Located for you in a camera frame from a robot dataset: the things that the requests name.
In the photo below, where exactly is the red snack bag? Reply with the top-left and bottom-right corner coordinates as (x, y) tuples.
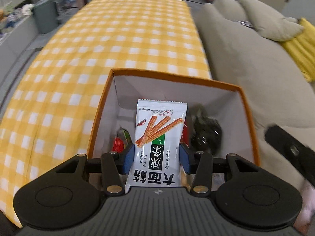
(112, 137), (124, 153)

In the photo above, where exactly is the light green snack packet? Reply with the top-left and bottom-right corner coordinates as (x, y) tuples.
(116, 127), (132, 147)

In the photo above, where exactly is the dark green snack packet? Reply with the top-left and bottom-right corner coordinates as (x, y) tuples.
(190, 106), (223, 156)

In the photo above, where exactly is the white spicy strip packet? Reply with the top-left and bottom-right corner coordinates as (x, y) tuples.
(125, 99), (187, 191)

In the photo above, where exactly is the orange white cardboard box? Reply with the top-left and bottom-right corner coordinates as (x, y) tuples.
(86, 68), (262, 192)

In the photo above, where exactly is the yellow checkered tablecloth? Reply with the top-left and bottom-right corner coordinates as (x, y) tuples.
(1, 0), (211, 226)

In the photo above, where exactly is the yellow cushion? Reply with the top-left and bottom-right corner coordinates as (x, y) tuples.
(279, 18), (315, 83)

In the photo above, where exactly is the beige sofa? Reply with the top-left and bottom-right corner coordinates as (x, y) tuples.
(194, 0), (315, 192)

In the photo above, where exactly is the beige cushion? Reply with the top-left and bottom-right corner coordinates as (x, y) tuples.
(237, 0), (304, 41)

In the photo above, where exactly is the white tv cabinet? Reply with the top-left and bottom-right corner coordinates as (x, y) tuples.
(0, 14), (40, 84)

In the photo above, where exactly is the pink space heater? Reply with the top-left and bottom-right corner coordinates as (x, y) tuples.
(76, 0), (88, 9)

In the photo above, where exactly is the grey trash bin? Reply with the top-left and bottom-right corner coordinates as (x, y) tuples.
(32, 0), (58, 34)

